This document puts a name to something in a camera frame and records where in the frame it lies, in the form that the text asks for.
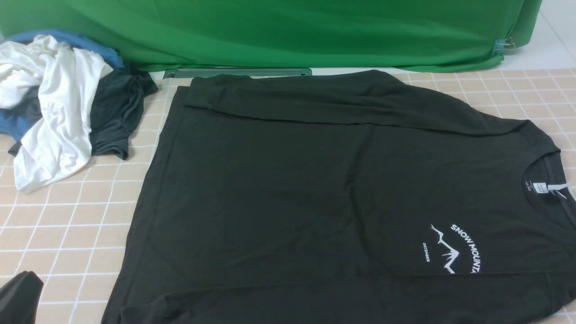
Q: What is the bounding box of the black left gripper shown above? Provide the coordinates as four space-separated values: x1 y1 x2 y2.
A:
0 271 44 324

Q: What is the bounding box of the blue shirt in pile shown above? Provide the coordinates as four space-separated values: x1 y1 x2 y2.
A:
0 29 124 141

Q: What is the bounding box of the dark teal shirt in pile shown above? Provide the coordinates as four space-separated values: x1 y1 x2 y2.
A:
0 63 158 160

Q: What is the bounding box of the white shirt in pile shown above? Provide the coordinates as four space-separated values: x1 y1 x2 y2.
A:
1 35 113 193

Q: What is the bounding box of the beige grid tablecloth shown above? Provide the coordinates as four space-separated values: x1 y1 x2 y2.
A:
0 68 576 324

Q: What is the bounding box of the gray metal bar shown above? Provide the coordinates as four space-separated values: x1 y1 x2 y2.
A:
162 67 313 79

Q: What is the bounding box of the green backdrop cloth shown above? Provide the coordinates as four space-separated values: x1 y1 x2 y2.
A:
1 0 542 72

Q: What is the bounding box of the blue binder clip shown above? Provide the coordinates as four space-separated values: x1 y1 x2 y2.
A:
492 37 516 56

